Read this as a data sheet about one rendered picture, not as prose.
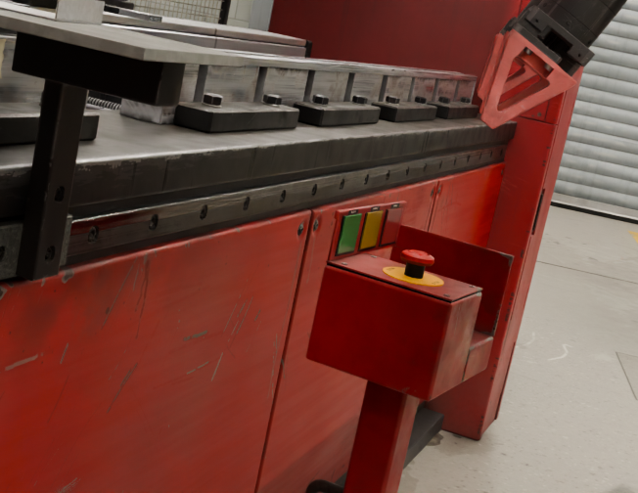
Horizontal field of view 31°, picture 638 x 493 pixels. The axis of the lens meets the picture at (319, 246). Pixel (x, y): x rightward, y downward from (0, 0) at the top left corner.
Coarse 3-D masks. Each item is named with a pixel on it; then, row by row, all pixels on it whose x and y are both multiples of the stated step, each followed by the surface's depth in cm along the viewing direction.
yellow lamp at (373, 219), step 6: (366, 216) 136; (372, 216) 138; (378, 216) 139; (366, 222) 136; (372, 222) 138; (378, 222) 140; (366, 228) 137; (372, 228) 138; (378, 228) 140; (366, 234) 137; (372, 234) 139; (366, 240) 138; (372, 240) 140; (360, 246) 137; (366, 246) 138
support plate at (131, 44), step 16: (0, 16) 90; (16, 16) 92; (32, 32) 89; (48, 32) 89; (64, 32) 88; (80, 32) 88; (96, 32) 92; (112, 32) 97; (128, 32) 102; (96, 48) 87; (112, 48) 87; (128, 48) 86; (144, 48) 86; (160, 48) 89; (176, 48) 93; (192, 48) 98; (208, 64) 96; (224, 64) 99; (240, 64) 102
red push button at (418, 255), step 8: (400, 256) 131; (408, 256) 130; (416, 256) 129; (424, 256) 130; (432, 256) 131; (408, 264) 131; (416, 264) 129; (424, 264) 129; (432, 264) 130; (408, 272) 131; (416, 272) 130
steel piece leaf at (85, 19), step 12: (60, 0) 96; (72, 0) 98; (84, 0) 100; (96, 0) 102; (24, 12) 97; (36, 12) 101; (48, 12) 105; (60, 12) 96; (72, 12) 99; (84, 12) 101; (96, 12) 103; (96, 24) 103
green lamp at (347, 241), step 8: (344, 216) 131; (352, 216) 132; (360, 216) 134; (344, 224) 131; (352, 224) 133; (344, 232) 132; (352, 232) 134; (344, 240) 132; (352, 240) 134; (344, 248) 133; (352, 248) 135
